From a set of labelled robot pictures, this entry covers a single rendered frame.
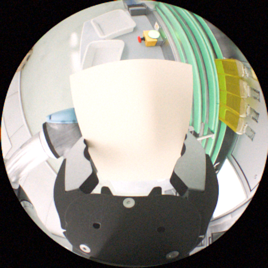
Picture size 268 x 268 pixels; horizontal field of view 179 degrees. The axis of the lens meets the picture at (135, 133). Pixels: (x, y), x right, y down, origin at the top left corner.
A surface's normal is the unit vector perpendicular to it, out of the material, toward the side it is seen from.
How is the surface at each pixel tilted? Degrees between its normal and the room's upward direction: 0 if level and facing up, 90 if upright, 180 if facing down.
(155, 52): 0
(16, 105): 90
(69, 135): 49
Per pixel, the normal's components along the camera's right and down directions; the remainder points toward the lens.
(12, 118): 0.97, -0.18
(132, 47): -0.02, 0.50
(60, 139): 0.72, 0.17
